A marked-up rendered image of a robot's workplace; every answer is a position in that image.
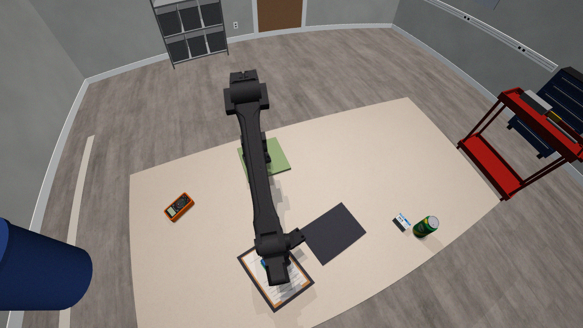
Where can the green and yellow drink can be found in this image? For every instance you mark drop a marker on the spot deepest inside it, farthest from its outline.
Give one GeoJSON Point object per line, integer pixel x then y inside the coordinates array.
{"type": "Point", "coordinates": [426, 226]}

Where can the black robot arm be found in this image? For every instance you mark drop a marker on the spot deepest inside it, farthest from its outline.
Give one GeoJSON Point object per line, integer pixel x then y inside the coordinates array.
{"type": "Point", "coordinates": [246, 97]}

